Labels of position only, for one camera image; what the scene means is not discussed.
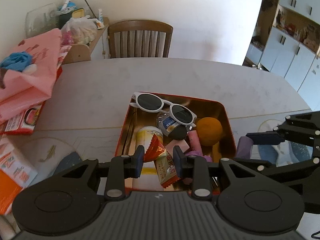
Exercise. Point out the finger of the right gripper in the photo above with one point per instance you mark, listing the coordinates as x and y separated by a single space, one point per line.
265 138
255 164

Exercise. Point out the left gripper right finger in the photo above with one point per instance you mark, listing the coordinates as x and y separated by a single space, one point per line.
195 168

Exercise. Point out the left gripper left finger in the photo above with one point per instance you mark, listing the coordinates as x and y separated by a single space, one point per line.
119 169

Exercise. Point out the pink tube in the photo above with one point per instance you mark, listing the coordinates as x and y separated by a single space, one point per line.
194 141

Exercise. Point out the pink square eraser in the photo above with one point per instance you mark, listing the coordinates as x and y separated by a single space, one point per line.
178 145

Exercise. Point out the red candy wrapper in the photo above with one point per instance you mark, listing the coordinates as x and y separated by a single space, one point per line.
163 162

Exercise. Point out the orange fruit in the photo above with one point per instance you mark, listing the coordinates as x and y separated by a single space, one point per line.
209 131

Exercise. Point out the white yellow bottle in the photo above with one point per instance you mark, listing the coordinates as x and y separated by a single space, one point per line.
151 138

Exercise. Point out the blue label black pod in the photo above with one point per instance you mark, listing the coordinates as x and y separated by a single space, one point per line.
171 128

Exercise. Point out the white sunglasses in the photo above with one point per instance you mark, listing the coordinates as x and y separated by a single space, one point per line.
152 103

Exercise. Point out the purple spiky toy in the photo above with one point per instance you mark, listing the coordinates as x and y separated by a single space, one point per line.
208 158

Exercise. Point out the blue patterned placemat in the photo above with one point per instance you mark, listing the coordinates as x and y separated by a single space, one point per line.
285 153

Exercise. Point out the red tin box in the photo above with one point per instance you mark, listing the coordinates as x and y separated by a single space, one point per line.
137 119

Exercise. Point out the orange white snack bag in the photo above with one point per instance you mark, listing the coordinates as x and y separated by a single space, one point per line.
17 173

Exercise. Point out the large red gift box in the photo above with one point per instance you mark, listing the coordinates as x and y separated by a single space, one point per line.
30 114

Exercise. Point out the wooden sideboard cabinet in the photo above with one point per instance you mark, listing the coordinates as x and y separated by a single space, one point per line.
96 50

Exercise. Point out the pink paper bag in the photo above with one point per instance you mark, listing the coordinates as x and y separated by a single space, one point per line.
42 47

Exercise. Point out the wooden chair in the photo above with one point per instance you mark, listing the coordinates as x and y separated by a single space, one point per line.
139 38

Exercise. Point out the white plastic bag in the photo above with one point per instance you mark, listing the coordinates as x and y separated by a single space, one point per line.
78 31

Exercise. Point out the blue cloth toy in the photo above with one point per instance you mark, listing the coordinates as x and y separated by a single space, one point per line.
19 62

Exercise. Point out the green yellow box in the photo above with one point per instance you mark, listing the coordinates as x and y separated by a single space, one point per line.
73 14

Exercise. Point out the glass bowl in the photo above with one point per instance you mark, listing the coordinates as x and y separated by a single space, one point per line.
40 20

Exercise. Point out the white wall cabinet unit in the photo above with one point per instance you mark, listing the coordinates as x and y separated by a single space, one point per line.
285 42

